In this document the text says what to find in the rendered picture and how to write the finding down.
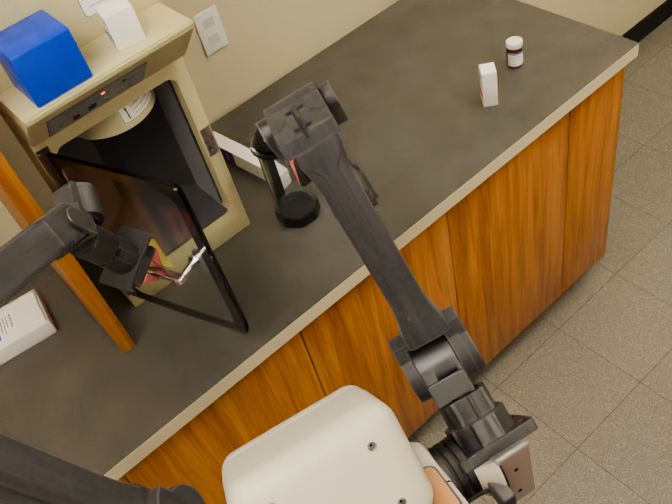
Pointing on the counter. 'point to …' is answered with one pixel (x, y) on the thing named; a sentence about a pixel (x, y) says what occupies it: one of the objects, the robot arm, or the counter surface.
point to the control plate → (96, 100)
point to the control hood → (106, 68)
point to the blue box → (42, 58)
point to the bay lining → (152, 146)
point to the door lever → (174, 272)
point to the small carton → (120, 23)
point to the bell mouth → (119, 121)
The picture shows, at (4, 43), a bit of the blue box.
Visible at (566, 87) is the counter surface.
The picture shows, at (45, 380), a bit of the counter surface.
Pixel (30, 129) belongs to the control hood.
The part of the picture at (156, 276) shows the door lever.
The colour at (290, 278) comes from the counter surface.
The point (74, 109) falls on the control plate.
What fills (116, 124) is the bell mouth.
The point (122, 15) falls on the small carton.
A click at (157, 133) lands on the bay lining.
